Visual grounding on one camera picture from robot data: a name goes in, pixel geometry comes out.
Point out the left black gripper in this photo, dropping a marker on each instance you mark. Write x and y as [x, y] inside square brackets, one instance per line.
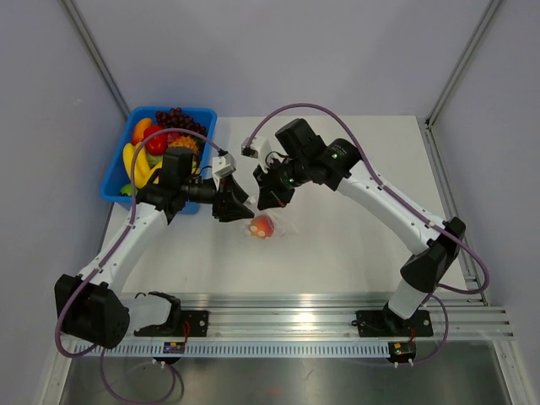
[228, 206]

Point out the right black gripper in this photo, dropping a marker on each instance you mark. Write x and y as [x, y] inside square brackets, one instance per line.
[271, 196]

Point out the orange peach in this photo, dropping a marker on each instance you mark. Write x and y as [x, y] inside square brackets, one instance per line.
[261, 227]

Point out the clear zip top bag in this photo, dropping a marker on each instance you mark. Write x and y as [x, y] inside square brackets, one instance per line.
[283, 226]

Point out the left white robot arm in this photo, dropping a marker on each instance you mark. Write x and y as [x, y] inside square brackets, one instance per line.
[88, 304]

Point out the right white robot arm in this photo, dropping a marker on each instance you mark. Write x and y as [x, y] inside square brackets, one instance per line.
[434, 243]

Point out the right yellow banana bunch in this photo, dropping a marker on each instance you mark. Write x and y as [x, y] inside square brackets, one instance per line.
[196, 166]

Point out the yellow banana bunch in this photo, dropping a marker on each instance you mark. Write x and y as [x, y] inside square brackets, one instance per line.
[142, 170]
[196, 166]

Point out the spiky orange fruit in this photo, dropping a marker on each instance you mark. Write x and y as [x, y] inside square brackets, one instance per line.
[185, 142]

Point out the red bell pepper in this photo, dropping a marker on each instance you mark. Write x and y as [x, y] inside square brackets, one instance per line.
[158, 142]

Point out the left yellow banana bunch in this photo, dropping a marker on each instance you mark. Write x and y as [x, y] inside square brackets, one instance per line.
[142, 170]

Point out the dark purple grapes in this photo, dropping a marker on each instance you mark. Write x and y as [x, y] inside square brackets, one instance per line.
[176, 118]

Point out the green lime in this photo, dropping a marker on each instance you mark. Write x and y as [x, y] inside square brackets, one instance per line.
[126, 190]

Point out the orange mango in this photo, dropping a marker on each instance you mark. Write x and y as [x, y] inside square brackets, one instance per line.
[139, 129]

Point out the blue plastic bin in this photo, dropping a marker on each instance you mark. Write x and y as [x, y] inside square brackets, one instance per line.
[116, 175]

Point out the left small circuit board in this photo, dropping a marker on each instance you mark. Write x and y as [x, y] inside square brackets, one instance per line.
[174, 348]

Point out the small circuit board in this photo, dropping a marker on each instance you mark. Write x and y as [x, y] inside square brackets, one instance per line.
[174, 348]
[402, 352]

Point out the right small circuit board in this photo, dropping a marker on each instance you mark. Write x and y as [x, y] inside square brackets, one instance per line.
[402, 352]

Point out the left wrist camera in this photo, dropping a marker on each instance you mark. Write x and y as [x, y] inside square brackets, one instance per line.
[223, 166]

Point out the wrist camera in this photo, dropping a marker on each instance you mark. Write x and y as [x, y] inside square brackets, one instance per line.
[223, 166]
[260, 149]

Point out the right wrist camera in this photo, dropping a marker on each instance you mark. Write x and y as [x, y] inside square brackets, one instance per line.
[260, 149]

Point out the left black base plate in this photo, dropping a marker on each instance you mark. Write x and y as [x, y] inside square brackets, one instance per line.
[193, 323]

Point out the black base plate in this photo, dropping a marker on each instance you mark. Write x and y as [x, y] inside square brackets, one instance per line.
[193, 323]
[386, 324]

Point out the aluminium rail frame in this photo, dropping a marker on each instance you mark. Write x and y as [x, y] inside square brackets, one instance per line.
[303, 325]

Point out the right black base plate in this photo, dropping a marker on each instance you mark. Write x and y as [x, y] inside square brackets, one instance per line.
[386, 324]

